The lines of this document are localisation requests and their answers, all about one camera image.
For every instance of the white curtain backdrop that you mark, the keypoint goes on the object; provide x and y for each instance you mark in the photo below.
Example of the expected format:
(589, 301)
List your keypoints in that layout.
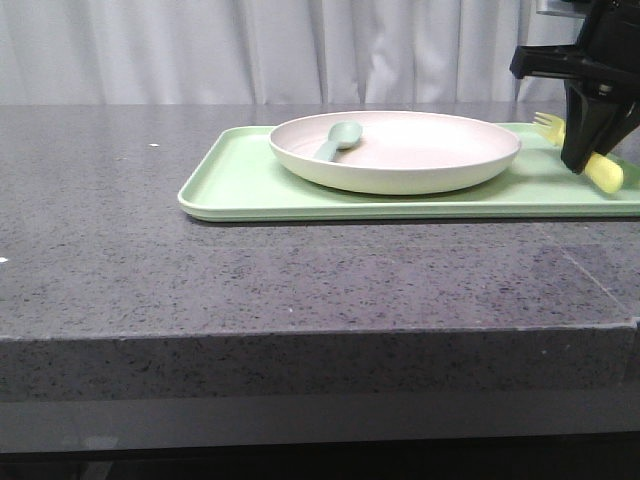
(272, 52)

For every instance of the light green tray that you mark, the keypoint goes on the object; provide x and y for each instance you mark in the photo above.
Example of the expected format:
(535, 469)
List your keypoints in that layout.
(240, 180)

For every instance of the teal green spoon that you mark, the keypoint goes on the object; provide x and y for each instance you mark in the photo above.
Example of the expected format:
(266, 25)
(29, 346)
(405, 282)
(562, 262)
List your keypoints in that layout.
(341, 136)

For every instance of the yellow plastic fork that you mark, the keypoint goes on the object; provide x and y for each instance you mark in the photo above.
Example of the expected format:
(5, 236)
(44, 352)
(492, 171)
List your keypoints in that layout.
(607, 175)

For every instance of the white round plate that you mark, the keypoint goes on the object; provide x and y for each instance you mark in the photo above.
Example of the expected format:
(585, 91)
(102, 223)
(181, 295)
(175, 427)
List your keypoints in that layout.
(399, 152)

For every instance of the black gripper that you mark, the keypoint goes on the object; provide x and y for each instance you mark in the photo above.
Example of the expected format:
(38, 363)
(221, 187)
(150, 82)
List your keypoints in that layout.
(601, 73)

